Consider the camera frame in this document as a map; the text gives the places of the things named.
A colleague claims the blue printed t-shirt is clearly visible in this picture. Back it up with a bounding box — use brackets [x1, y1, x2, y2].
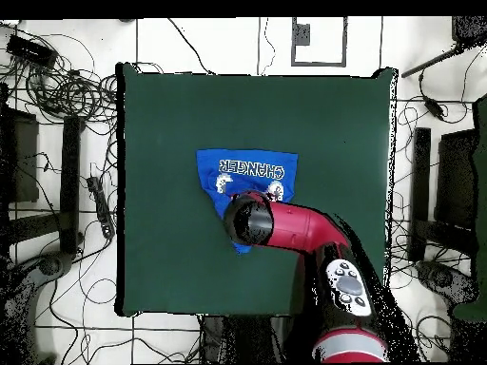
[196, 148, 299, 255]

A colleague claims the dark flat panel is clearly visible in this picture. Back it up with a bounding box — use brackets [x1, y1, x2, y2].
[0, 106, 40, 204]
[434, 128, 479, 229]

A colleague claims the dark green table cloth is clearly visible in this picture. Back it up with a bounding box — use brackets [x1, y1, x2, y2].
[115, 62, 399, 317]

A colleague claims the black power strip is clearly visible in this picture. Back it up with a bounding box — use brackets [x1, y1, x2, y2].
[86, 176, 116, 240]

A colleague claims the small dark box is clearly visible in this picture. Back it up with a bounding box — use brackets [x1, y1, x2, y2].
[294, 23, 311, 47]

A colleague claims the black upright bar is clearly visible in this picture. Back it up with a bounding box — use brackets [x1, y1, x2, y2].
[408, 126, 432, 263]
[59, 115, 83, 255]

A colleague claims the black stand leg with caster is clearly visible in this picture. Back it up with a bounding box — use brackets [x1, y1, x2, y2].
[416, 259, 478, 305]
[0, 250, 73, 364]

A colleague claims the black rod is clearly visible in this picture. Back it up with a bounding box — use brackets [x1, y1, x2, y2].
[400, 43, 463, 79]

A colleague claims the black speckled block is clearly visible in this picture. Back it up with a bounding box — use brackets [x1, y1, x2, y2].
[451, 15, 487, 48]

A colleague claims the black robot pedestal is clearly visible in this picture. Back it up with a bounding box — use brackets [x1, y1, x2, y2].
[199, 315, 292, 364]

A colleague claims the long black cable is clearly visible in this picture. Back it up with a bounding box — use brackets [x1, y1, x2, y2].
[166, 17, 217, 76]

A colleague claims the grey square frame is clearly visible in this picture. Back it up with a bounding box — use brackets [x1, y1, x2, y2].
[290, 16, 348, 68]

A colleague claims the black cable adapter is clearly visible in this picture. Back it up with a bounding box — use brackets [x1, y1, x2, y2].
[423, 96, 446, 119]

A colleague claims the tangled black cable coil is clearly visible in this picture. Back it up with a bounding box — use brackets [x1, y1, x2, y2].
[22, 66, 119, 126]

